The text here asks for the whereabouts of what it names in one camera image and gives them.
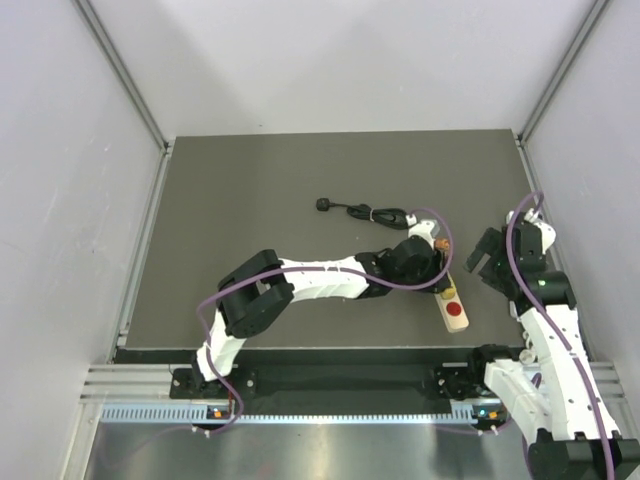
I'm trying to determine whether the red koi fish adapter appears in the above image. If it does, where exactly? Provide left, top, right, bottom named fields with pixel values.
left=434, top=238, right=450, bottom=252

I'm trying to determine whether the white red power strip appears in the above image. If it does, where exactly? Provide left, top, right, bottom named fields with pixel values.
left=434, top=274, right=469, bottom=333

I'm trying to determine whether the yellow USB charger plug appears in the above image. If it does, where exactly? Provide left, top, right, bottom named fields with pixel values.
left=440, top=286, right=457, bottom=300

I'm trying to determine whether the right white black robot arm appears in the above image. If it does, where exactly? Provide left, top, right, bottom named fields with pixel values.
left=465, top=210, right=639, bottom=479

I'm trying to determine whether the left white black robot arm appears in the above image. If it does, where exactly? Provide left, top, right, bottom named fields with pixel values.
left=191, top=221, right=452, bottom=397

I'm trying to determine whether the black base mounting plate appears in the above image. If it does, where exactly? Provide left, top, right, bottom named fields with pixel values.
left=169, top=364, right=495, bottom=400

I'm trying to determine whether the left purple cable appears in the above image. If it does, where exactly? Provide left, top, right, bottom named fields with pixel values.
left=196, top=207, right=455, bottom=436

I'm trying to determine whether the black power cord with plug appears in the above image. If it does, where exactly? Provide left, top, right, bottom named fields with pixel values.
left=315, top=198, right=419, bottom=231

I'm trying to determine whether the grey slotted cable duct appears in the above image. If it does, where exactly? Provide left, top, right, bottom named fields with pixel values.
left=99, top=402, right=509, bottom=426

